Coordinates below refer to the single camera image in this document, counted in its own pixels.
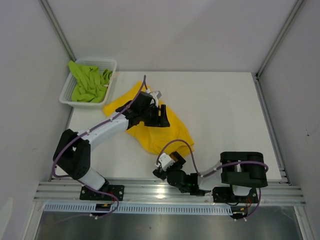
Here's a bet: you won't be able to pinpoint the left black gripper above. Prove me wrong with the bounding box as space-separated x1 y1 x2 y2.
140 104 170 128

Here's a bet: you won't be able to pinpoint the yellow fabric shorts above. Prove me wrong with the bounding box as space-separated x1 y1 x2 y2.
102 81 195 157

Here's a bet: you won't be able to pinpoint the green fabric shorts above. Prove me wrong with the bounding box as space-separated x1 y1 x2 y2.
68 60 113 103

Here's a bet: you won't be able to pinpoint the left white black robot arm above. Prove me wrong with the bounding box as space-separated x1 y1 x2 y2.
53 90 170 200

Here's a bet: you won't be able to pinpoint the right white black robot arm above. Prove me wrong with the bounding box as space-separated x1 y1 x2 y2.
152 151 269 203

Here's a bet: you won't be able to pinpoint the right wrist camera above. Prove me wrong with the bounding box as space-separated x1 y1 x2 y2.
155 153 175 171

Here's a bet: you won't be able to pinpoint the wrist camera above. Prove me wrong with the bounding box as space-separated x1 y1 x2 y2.
150 91 162 107
155 153 175 171

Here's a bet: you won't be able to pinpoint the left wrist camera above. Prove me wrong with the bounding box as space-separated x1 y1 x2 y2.
150 91 162 107

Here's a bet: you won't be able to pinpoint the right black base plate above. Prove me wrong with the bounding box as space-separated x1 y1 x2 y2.
212 186 258 205

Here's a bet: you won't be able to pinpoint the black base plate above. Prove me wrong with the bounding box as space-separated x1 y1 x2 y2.
79 184 125 202
212 186 258 205

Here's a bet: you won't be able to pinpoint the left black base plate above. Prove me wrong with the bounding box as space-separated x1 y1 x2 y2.
79 184 125 202

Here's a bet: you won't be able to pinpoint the white slotted cable duct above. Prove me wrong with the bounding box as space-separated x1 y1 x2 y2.
44 202 233 216

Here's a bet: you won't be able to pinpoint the right aluminium corner post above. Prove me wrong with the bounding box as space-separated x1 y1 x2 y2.
256 0 306 79

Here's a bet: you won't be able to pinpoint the aluminium corner post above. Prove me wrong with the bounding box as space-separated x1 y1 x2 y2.
38 0 77 62
256 0 306 79

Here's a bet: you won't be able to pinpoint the aluminium mounting rail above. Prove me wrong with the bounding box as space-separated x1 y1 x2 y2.
33 178 306 206

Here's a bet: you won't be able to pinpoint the left aluminium corner post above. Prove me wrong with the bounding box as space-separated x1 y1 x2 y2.
38 0 77 62

